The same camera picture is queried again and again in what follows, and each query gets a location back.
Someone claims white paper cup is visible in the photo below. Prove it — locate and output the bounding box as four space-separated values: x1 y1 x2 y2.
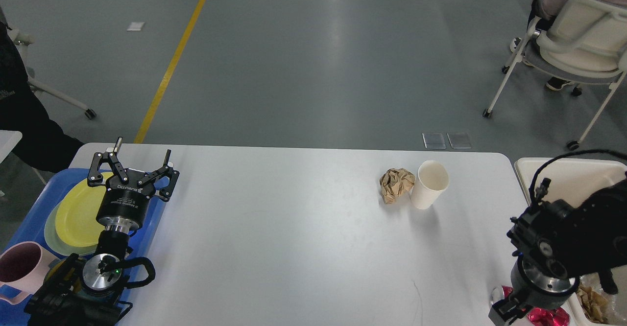
410 160 450 210

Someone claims white office chair left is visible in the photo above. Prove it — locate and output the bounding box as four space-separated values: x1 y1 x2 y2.
7 27 97 120

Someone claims white side table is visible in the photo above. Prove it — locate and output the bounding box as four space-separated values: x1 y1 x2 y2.
0 130 22 163

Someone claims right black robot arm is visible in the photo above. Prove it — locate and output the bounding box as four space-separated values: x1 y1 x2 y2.
488 150 627 326

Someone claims light green plate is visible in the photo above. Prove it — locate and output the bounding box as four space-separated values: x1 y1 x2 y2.
44 203 96 256

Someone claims yellow plate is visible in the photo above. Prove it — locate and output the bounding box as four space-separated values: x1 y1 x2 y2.
55 179 106 248

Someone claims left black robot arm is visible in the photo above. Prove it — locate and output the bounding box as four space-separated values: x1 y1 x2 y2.
24 137 179 326

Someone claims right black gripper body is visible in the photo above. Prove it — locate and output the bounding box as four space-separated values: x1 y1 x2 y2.
509 257 580 310

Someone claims large brown paper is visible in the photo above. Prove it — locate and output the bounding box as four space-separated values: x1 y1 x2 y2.
576 285 609 324

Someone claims person in dark clothes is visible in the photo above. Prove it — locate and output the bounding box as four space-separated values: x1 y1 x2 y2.
0 12 84 173

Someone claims small crumpled brown paper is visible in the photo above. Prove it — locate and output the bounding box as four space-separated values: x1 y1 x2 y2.
379 168 416 204

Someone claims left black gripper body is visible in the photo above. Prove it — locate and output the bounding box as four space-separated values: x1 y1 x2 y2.
96 184 155 230

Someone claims clear floor plate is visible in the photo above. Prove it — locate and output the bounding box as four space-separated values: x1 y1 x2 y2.
422 132 447 150
446 132 472 149

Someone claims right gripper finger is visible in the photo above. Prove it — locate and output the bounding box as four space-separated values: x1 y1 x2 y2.
488 292 533 326

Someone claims pink mug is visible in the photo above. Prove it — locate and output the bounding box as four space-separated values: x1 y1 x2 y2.
0 241 60 305

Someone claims left clear floor plate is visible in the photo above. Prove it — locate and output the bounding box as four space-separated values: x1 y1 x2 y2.
422 132 447 150

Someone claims crushed red can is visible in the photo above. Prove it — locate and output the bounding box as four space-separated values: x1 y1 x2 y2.
490 285 571 326

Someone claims beige plastic bin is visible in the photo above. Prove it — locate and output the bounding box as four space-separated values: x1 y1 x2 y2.
514 157 627 326

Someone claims right clear floor plate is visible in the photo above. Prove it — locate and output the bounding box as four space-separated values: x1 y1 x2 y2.
446 132 472 149

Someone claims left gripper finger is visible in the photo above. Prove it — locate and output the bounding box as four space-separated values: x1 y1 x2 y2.
137 150 180 203
87 138 129 188

